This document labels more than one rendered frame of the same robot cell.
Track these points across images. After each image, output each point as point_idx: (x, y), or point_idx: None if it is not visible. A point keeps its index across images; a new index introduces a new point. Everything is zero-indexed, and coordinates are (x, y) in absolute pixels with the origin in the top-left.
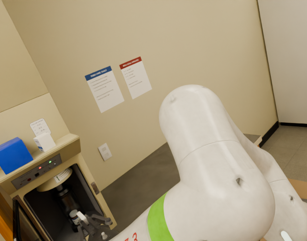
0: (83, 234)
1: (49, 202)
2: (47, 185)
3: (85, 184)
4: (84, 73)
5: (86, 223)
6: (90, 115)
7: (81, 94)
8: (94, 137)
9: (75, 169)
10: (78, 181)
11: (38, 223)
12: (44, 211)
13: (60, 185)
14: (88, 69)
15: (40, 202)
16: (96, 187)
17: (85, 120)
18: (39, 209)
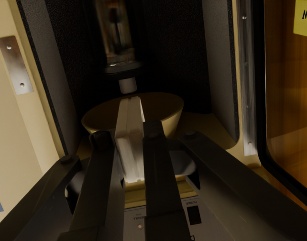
0: (206, 175)
1: (152, 13)
2: (165, 130)
3: (49, 66)
4: (2, 215)
5: (133, 147)
6: (0, 137)
7: (16, 180)
8: None
9: (70, 115)
10: (65, 55)
11: (235, 47)
12: (176, 7)
13: (124, 88)
14: None
15: (175, 38)
16: (8, 68)
17: (13, 129)
18: (188, 25)
